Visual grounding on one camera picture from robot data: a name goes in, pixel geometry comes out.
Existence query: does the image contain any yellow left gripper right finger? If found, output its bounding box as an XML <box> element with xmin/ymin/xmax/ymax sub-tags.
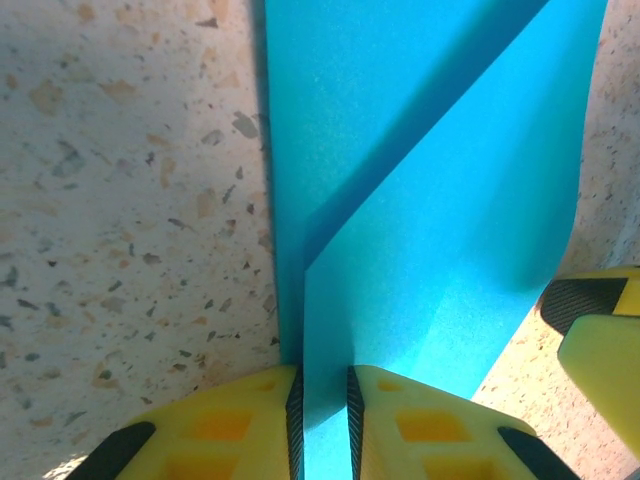
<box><xmin>346</xmin><ymin>363</ymin><xmax>581</xmax><ymax>480</ymax></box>

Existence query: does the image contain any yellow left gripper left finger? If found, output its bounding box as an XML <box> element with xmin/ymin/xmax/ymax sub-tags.
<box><xmin>64</xmin><ymin>363</ymin><xmax>305</xmax><ymax>480</ymax></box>

